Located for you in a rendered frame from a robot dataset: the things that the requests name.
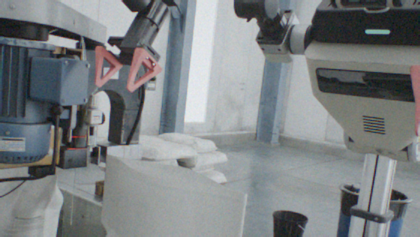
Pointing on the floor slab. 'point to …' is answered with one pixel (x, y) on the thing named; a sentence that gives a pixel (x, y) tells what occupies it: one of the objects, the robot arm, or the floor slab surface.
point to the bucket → (289, 223)
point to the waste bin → (400, 208)
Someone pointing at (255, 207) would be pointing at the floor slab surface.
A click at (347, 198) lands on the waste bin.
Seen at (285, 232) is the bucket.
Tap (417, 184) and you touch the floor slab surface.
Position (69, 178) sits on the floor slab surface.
